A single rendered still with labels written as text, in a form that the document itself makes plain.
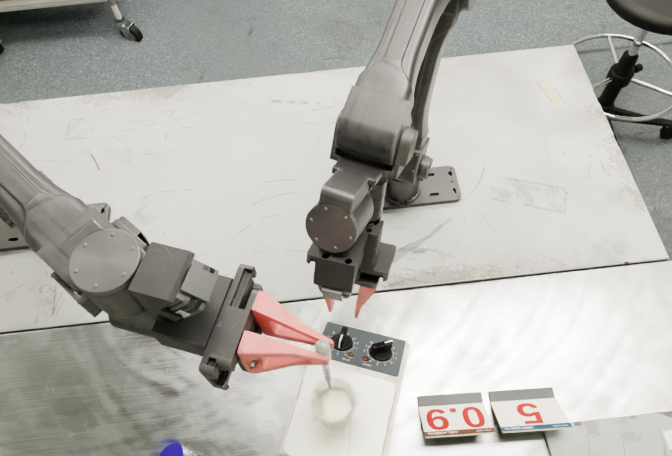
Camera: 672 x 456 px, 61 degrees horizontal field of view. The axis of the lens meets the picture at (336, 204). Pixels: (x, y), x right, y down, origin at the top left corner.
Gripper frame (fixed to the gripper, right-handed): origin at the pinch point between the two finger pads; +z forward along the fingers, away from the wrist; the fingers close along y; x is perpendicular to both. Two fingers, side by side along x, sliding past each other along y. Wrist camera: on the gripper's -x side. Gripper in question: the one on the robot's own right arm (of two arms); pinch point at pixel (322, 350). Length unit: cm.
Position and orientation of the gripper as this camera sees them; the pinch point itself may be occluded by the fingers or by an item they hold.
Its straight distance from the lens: 52.5
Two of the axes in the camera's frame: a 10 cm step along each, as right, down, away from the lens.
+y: 2.7, -8.3, 4.9
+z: 9.6, 2.1, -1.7
